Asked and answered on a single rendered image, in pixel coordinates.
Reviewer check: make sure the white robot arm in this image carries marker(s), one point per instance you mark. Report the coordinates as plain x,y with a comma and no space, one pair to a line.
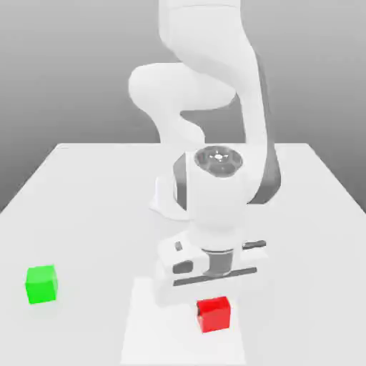
217,200

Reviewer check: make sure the small green cube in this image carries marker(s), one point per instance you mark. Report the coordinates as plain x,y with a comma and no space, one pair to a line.
41,284

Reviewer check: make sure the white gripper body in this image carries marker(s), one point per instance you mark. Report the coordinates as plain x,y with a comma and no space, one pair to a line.
183,288

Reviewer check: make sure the small red cube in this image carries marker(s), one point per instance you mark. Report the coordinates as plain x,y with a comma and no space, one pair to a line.
215,314

